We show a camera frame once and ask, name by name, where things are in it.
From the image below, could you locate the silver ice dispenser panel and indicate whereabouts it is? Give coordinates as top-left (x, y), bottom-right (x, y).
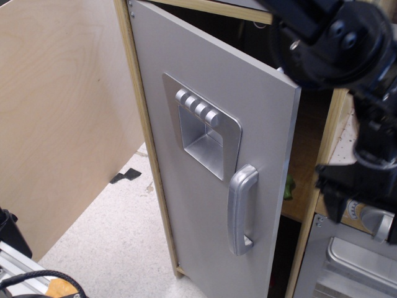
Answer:
top-left (162, 73), bottom-right (242, 181)

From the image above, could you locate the white speckled countertop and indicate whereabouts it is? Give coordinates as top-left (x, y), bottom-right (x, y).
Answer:
top-left (329, 109), bottom-right (359, 165)

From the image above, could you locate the aluminium extrusion rail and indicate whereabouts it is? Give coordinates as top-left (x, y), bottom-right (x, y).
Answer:
top-left (1, 241), bottom-right (54, 297)

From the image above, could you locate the black tape on floor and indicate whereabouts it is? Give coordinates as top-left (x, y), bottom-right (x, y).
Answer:
top-left (110, 168), bottom-right (141, 184)

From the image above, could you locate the silver oven handle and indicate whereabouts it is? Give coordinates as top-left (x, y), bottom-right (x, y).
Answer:
top-left (326, 237), bottom-right (396, 297)

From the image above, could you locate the plywood board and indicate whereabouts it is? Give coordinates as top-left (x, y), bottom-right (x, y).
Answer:
top-left (1, 1), bottom-right (143, 260)

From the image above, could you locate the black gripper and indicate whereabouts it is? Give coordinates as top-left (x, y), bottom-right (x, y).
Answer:
top-left (314, 155), bottom-right (397, 240)

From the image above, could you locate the black braided cable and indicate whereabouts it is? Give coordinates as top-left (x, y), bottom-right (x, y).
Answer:
top-left (0, 269), bottom-right (86, 298)

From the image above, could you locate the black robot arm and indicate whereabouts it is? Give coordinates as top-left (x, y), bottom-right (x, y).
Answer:
top-left (263, 1), bottom-right (396, 223)

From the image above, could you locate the grey toy fridge door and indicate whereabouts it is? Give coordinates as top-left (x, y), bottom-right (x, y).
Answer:
top-left (129, 1), bottom-right (300, 297)

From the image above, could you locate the green toy in fridge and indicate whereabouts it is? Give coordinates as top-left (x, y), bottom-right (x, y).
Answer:
top-left (283, 174), bottom-right (295, 201)

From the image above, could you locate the orange tape piece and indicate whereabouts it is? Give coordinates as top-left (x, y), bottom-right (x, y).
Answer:
top-left (45, 278), bottom-right (78, 297)

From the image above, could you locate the silver oven knob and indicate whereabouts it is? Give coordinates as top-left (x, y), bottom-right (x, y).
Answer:
top-left (360, 205), bottom-right (395, 243)

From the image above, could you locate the wooden toy kitchen frame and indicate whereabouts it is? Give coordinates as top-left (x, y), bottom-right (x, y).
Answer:
top-left (115, 1), bottom-right (352, 297)

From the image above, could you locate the silver fridge door handle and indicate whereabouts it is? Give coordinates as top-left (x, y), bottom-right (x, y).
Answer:
top-left (227, 164), bottom-right (259, 256)

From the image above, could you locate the grey oven door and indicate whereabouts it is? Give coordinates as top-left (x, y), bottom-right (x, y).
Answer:
top-left (294, 214), bottom-right (396, 297)

